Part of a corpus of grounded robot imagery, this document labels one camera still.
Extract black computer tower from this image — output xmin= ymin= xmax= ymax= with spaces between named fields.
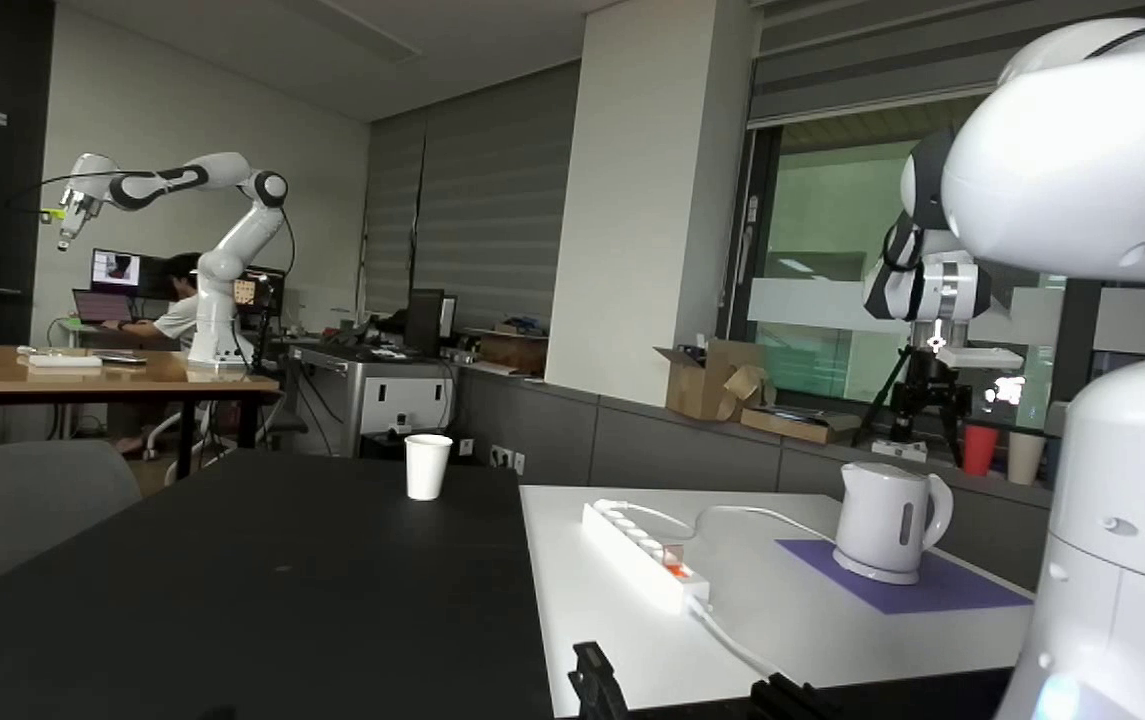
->
xmin=404 ymin=287 xmax=459 ymax=357

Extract grey window blinds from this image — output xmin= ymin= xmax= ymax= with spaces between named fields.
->
xmin=361 ymin=61 xmax=582 ymax=333

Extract white keyboard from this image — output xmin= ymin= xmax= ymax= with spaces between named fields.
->
xmin=16 ymin=348 xmax=104 ymax=370

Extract wooden table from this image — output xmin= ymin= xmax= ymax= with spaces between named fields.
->
xmin=0 ymin=344 xmax=282 ymax=483

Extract monitor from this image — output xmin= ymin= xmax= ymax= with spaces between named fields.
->
xmin=89 ymin=247 xmax=144 ymax=292
xmin=235 ymin=266 xmax=287 ymax=318

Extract black clamp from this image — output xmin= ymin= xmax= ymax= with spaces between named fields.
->
xmin=749 ymin=671 xmax=845 ymax=720
xmin=568 ymin=641 xmax=630 ymax=720

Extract red cup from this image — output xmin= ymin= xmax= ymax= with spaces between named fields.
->
xmin=961 ymin=424 xmax=1000 ymax=478

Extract black table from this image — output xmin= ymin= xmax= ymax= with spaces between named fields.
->
xmin=0 ymin=449 xmax=557 ymax=720

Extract white electric kettle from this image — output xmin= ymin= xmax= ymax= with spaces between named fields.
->
xmin=833 ymin=461 xmax=956 ymax=587

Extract flat cardboard box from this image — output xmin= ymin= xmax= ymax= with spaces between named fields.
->
xmin=739 ymin=404 xmax=864 ymax=446

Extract open cardboard box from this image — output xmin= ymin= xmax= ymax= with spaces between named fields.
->
xmin=653 ymin=339 xmax=769 ymax=422

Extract white power strip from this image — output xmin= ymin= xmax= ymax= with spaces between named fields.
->
xmin=581 ymin=499 xmax=712 ymax=615

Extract beige cup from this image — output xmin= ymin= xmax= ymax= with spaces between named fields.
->
xmin=1006 ymin=431 xmax=1047 ymax=487

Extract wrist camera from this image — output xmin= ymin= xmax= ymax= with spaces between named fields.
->
xmin=936 ymin=344 xmax=1026 ymax=372

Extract laptop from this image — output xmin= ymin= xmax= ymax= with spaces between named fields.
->
xmin=71 ymin=287 xmax=135 ymax=327

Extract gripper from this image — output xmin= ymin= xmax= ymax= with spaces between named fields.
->
xmin=889 ymin=346 xmax=974 ymax=467

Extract person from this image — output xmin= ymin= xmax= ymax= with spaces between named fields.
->
xmin=100 ymin=252 xmax=204 ymax=353

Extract white kettle cable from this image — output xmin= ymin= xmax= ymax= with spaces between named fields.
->
xmin=622 ymin=503 xmax=841 ymax=547

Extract silver metal cabinet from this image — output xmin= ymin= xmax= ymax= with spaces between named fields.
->
xmin=289 ymin=344 xmax=457 ymax=459

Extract grey chair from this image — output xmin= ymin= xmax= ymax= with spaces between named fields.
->
xmin=0 ymin=439 xmax=144 ymax=613

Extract white paper cup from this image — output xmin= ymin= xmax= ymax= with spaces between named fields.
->
xmin=404 ymin=433 xmax=455 ymax=502

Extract purple mat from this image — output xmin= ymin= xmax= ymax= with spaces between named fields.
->
xmin=774 ymin=538 xmax=1035 ymax=616

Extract white power strip cable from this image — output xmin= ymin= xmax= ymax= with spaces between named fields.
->
xmin=686 ymin=594 xmax=785 ymax=683

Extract window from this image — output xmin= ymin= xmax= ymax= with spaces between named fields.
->
xmin=729 ymin=93 xmax=1068 ymax=403

